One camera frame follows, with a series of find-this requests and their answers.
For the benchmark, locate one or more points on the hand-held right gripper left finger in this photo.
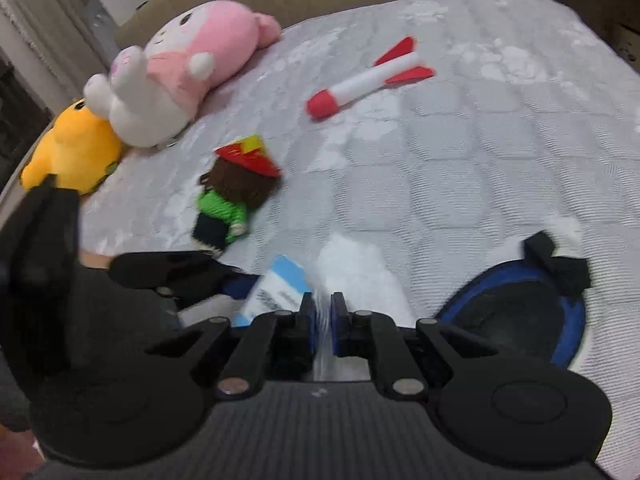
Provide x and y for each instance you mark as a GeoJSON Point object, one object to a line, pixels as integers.
{"type": "Point", "coordinates": [309, 325]}

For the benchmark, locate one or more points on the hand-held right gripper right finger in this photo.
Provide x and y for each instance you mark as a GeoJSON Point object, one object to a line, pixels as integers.
{"type": "Point", "coordinates": [338, 327]}

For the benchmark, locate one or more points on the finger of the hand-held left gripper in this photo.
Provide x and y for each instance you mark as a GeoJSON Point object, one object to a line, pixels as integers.
{"type": "Point", "coordinates": [170, 270]}

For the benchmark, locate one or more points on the white plastic packet blue label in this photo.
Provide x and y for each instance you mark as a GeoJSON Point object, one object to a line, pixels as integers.
{"type": "Point", "coordinates": [350, 270]}

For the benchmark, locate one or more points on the black and blue soft pouch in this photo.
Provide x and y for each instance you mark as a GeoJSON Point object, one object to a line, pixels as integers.
{"type": "Point", "coordinates": [520, 310]}

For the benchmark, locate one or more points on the crocheted doll with red hat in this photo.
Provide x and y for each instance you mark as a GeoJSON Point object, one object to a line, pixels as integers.
{"type": "Point", "coordinates": [235, 195]}

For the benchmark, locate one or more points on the yellow plush toy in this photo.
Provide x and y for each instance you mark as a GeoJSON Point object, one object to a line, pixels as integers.
{"type": "Point", "coordinates": [75, 150]}

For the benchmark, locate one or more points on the pink and white plush rabbit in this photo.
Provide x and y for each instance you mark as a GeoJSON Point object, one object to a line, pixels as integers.
{"type": "Point", "coordinates": [175, 70]}

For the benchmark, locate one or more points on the red and white plush rocket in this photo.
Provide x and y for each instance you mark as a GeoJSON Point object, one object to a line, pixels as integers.
{"type": "Point", "coordinates": [367, 80]}

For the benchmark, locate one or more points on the beige curtain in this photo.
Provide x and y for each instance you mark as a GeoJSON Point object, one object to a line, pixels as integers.
{"type": "Point", "coordinates": [55, 15]}

